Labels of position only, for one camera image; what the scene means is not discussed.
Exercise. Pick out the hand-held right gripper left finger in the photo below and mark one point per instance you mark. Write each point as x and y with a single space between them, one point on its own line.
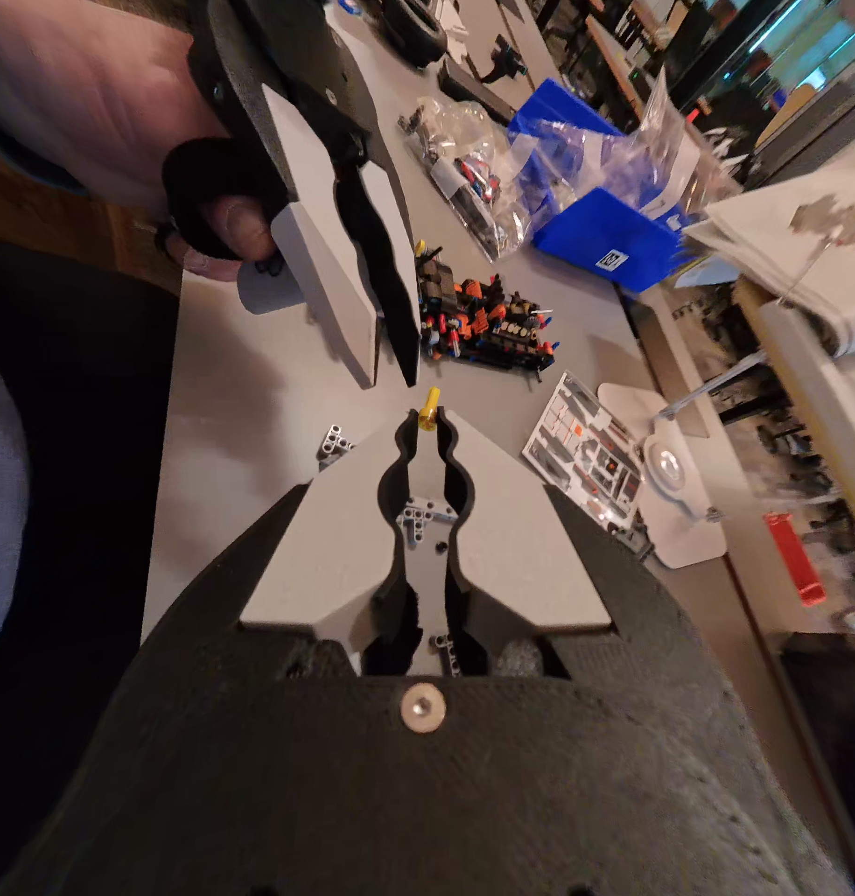
322 560

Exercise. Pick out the clear bag with lego pieces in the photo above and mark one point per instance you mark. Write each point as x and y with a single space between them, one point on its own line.
469 182

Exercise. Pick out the pale lego bar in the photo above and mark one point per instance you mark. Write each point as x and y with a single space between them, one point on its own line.
441 511

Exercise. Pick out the red plastic bar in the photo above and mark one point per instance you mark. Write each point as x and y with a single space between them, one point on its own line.
795 560

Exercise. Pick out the light grey T-shaped lego beam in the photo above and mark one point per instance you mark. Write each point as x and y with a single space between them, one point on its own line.
333 441

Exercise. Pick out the yellow lego pin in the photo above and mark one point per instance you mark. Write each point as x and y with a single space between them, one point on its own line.
427 409

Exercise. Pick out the background wooden desk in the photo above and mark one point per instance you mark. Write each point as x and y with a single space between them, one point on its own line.
613 63

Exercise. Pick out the lego car model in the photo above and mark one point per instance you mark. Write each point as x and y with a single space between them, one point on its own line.
483 322

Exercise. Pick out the black lego panel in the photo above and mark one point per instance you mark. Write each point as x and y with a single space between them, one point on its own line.
469 87

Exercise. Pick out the empty clear plastic bags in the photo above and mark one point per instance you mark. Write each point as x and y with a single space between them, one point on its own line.
630 161

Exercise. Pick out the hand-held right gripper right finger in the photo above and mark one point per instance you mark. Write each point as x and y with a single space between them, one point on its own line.
532 560

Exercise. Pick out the blue plastic bin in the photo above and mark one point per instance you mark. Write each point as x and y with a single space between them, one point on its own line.
595 231

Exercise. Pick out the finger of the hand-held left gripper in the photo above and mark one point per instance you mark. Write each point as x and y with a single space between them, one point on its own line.
396 238
315 231

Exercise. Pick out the person's left hand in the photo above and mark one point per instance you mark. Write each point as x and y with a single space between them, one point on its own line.
84 84

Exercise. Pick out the black tyre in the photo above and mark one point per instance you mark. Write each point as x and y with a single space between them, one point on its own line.
417 31

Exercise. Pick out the open instruction booklet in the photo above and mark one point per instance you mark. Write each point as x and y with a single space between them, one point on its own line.
763 238

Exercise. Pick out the pile of dark grey lego pieces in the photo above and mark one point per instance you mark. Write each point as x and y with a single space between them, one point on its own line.
630 539

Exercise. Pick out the sticker sheet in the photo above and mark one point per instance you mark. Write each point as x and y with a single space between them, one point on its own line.
585 448

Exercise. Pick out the white desk lamp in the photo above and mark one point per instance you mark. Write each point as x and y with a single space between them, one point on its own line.
686 532

